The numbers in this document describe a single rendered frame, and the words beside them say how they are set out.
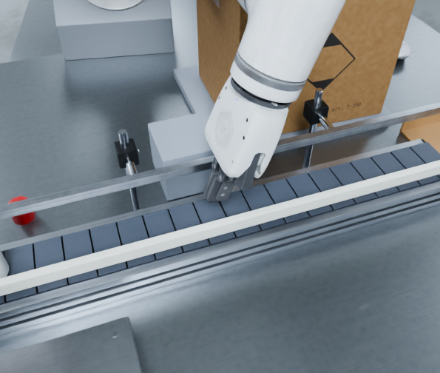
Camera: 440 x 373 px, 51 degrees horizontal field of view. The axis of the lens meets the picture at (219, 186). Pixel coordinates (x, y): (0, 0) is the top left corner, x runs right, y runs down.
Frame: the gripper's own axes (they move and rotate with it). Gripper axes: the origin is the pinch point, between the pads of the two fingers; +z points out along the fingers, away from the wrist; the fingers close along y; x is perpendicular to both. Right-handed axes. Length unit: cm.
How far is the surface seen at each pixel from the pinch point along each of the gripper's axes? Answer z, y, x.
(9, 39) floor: 105, -251, -14
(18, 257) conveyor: 15.5, -2.4, -24.0
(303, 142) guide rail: -6.0, -3.2, 12.7
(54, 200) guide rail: 5.7, -3.2, -20.4
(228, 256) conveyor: 8.3, 5.4, 2.3
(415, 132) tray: -4.6, -11.5, 44.8
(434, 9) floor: 12, -198, 244
